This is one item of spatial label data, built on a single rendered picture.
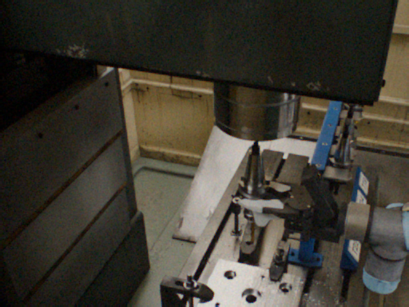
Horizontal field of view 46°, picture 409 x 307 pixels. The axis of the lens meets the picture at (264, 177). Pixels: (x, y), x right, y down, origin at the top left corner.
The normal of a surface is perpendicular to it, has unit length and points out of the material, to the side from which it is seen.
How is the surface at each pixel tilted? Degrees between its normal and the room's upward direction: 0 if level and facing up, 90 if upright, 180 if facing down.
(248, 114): 90
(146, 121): 90
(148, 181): 0
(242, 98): 90
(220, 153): 24
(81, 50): 90
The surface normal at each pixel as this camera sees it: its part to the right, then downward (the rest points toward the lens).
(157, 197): 0.04, -0.82
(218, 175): -0.08, -0.52
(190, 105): -0.25, 0.55
